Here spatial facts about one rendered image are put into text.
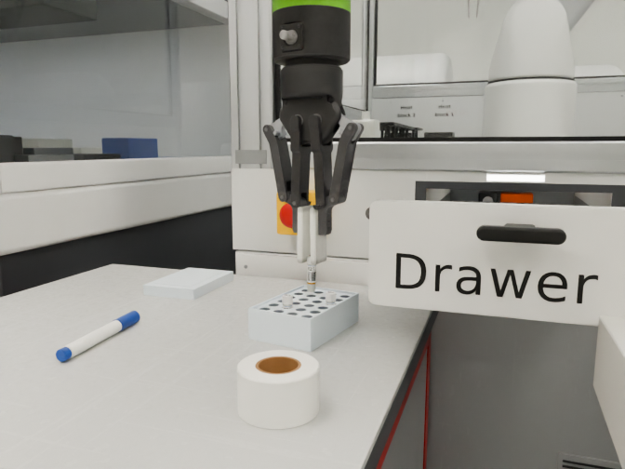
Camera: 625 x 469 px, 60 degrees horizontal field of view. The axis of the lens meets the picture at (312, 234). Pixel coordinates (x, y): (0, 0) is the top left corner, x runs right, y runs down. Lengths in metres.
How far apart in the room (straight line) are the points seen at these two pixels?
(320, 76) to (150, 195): 0.78
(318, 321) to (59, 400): 0.27
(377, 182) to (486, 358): 0.33
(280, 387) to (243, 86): 0.63
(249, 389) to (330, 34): 0.39
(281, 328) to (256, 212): 0.38
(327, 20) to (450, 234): 0.27
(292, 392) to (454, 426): 0.56
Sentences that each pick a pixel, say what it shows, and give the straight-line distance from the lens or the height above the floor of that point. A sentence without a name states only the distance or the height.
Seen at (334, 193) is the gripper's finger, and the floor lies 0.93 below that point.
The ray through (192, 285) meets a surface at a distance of 0.84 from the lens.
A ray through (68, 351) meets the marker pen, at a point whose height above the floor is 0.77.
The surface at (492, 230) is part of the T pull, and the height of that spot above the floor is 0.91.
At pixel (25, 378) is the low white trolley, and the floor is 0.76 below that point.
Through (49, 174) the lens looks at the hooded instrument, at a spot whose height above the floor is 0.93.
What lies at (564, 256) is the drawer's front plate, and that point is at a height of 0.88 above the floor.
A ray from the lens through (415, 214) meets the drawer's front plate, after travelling 0.55.
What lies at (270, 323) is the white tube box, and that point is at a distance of 0.63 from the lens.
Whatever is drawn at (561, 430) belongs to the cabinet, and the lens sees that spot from 0.97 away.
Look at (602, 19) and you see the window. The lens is 0.90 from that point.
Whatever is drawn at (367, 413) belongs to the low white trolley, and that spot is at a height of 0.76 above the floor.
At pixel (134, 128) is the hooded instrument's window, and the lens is 1.33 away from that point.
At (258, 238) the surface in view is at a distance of 0.96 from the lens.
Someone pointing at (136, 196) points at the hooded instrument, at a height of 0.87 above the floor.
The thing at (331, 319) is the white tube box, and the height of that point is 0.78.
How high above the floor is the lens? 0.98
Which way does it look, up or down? 9 degrees down
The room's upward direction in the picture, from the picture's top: straight up
